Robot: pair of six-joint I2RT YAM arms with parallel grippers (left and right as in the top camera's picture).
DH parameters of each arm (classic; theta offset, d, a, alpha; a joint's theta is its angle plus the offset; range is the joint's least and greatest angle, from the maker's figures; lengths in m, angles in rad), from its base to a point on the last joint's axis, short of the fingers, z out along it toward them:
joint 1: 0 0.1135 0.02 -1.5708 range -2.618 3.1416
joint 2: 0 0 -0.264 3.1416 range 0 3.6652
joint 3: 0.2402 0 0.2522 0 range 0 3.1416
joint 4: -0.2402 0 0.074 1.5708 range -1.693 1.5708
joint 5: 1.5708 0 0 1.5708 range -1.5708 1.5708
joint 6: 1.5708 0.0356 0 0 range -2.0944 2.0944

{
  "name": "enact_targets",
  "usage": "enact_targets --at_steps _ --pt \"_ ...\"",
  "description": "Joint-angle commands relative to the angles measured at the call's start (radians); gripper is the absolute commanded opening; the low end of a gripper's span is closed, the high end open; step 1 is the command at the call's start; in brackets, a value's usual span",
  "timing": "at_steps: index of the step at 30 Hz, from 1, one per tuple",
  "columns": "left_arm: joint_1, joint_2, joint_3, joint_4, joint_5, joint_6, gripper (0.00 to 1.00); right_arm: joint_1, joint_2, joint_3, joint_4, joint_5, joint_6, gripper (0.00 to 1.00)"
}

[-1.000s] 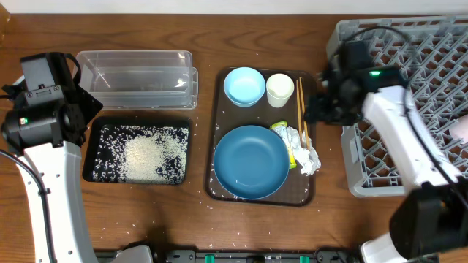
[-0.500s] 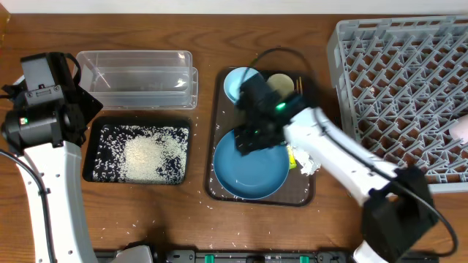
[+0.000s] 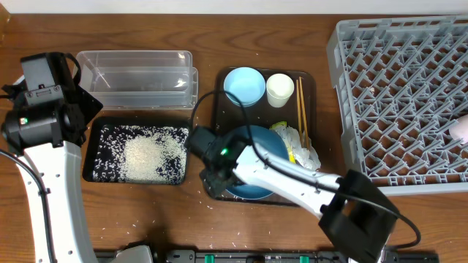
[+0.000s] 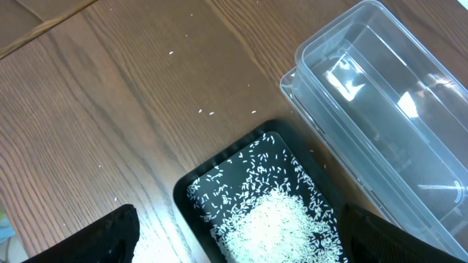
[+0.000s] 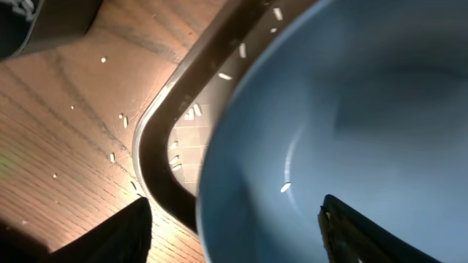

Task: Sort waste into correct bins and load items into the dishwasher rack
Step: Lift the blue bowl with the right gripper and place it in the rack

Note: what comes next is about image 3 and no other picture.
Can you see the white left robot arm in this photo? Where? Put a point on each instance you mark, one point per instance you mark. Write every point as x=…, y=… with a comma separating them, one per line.
x=52, y=180

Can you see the light blue small bowl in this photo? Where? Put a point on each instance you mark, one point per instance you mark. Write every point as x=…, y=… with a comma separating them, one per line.
x=245, y=85

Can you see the yellow green snack wrapper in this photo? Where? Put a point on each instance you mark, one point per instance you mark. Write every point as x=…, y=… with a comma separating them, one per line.
x=281, y=129

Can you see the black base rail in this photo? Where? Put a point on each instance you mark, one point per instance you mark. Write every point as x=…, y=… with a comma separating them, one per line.
x=188, y=256

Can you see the dark brown serving tray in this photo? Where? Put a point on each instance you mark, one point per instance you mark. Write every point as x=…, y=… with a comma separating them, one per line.
x=227, y=119

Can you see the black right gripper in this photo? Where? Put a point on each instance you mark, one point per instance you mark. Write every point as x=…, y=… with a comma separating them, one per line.
x=216, y=179

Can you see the pink cup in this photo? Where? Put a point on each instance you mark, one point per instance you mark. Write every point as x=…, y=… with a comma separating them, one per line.
x=459, y=131

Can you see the white napkin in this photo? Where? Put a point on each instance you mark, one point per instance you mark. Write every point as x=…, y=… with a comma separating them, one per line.
x=304, y=157

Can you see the wooden chopstick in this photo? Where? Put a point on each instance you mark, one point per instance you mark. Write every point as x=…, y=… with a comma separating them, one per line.
x=303, y=113
x=299, y=111

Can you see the grey dishwasher rack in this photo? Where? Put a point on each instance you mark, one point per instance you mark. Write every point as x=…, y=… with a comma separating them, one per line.
x=401, y=85

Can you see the clear plastic bin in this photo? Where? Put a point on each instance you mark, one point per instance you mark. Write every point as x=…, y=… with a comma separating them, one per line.
x=140, y=79

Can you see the black tray bin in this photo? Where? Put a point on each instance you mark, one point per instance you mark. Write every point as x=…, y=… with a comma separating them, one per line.
x=135, y=149

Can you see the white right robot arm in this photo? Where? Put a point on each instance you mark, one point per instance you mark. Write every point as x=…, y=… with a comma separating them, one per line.
x=353, y=213

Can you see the dark blue plate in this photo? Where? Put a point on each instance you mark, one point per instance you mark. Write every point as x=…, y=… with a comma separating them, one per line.
x=272, y=142

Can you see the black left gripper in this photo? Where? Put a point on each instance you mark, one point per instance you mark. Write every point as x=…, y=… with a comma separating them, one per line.
x=87, y=106

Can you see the white rice pile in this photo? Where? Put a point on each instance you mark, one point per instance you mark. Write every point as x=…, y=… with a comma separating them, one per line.
x=142, y=155

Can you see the cream paper cup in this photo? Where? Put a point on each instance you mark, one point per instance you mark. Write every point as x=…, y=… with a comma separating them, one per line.
x=279, y=89

